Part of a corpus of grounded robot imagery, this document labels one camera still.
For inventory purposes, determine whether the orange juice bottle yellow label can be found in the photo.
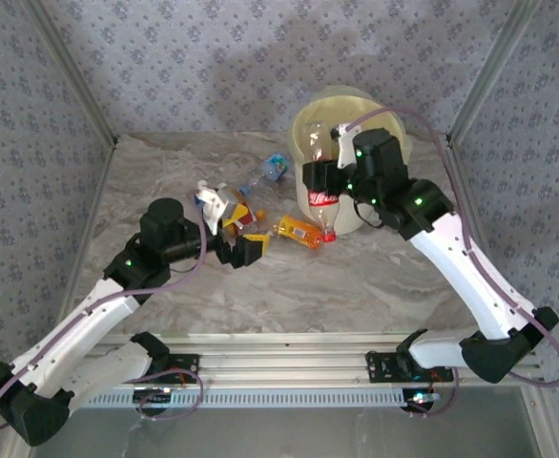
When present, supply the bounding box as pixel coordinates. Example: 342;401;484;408
272;214;326;253

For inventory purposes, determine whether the aluminium mounting rail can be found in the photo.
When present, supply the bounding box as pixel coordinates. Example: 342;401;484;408
24;332;546;387

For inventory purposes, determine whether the red cola label bottle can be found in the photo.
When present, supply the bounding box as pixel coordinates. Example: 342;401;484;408
302;121;343;244

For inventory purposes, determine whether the clear bottle colourful blue label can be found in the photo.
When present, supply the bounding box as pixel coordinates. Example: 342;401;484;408
238;152;293;197

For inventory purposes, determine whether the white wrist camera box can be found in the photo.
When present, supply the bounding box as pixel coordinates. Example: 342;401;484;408
330;122;361;169
193;183;242;238

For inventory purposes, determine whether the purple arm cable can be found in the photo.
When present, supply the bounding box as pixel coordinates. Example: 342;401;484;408
0;190;212;433
346;105;559;420

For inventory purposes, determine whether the brown bottle red yellow label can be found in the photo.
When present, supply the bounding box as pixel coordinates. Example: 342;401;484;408
215;183;261;238

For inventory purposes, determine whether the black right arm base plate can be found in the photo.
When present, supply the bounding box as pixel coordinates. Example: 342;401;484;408
363;347;455;385

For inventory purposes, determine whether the grey slotted cable duct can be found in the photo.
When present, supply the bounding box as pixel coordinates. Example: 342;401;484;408
69;386;404;409

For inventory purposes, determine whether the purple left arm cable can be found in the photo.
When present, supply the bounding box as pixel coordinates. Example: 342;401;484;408
0;190;212;433

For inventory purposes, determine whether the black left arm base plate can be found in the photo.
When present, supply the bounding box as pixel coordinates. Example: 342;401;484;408
116;353;200;385

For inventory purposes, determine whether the black circuit board with LED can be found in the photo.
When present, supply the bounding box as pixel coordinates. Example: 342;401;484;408
402;388;441;415
133;386;175;415

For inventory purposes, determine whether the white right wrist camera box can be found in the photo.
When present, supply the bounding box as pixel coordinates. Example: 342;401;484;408
330;122;361;169

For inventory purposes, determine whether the aluminium frame post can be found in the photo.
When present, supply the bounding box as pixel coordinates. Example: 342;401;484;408
445;0;546;144
21;0;119;144

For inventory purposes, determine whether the white waste bin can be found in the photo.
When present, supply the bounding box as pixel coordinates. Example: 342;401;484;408
291;84;415;166

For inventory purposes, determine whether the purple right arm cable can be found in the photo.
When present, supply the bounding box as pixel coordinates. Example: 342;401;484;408
346;105;559;420

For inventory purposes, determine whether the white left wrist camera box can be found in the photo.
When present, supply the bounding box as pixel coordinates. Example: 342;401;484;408
193;183;242;238

